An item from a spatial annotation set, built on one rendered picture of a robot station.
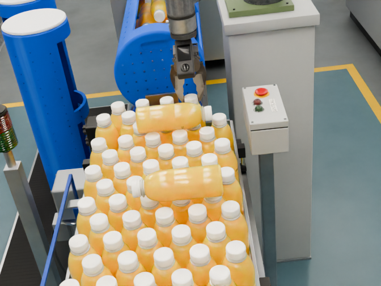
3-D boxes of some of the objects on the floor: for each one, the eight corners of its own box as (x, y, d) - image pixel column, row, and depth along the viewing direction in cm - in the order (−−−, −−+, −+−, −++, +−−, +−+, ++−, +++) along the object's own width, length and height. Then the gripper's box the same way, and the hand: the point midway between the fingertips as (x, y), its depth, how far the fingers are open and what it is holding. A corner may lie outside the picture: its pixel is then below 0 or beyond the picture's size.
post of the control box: (278, 349, 215) (271, 129, 159) (279, 358, 211) (273, 137, 156) (267, 350, 215) (257, 130, 160) (269, 359, 212) (258, 138, 156)
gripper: (203, 21, 155) (210, 88, 167) (162, 25, 156) (171, 93, 168) (204, 33, 148) (211, 103, 160) (161, 38, 149) (171, 107, 161)
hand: (190, 99), depth 161 cm, fingers closed on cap, 4 cm apart
